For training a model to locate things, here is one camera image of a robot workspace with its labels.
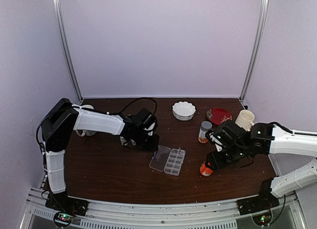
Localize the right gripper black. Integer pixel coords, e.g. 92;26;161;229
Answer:
205;144;248;172

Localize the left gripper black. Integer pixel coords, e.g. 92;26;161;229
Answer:
133;127;159;151

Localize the orange pill bottle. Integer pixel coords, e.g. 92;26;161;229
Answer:
200;161;213;176

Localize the clear plastic pill organizer box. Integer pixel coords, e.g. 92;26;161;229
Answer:
149;145;186;176

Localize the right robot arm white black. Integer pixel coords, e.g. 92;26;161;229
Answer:
203;120;317;210

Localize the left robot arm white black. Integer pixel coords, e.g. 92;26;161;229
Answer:
36;98;159;211

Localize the small white pill bottle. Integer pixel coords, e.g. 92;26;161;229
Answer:
120;136;129;147

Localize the amber bottle with grey cap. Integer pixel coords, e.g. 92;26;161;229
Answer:
198;121;212;144

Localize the red floral plate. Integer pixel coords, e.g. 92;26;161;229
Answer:
206;108;232;125

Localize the white scalloped bowl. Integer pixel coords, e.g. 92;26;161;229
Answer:
172;101;196;121

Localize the cream ceramic mug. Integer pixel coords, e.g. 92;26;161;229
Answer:
235;110;255;131

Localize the floral mug with orange liquid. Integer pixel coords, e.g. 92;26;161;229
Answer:
75;105;97;137

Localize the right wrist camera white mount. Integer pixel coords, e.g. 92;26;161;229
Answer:
205;130;226;152

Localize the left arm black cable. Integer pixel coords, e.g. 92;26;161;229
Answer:
117;97;158;115

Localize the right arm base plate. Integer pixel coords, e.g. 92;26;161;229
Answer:
237;195;279;227

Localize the front aluminium rail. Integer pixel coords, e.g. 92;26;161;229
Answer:
17;187;309;229

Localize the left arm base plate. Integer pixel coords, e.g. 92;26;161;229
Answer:
45;193;89;228

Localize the left aluminium frame post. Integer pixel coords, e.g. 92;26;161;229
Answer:
53;0;84;103

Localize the aluminium frame post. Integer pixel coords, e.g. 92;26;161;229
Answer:
239;0;269;105
53;0;84;103

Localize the right aluminium frame post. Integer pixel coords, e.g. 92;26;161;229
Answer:
239;0;269;105

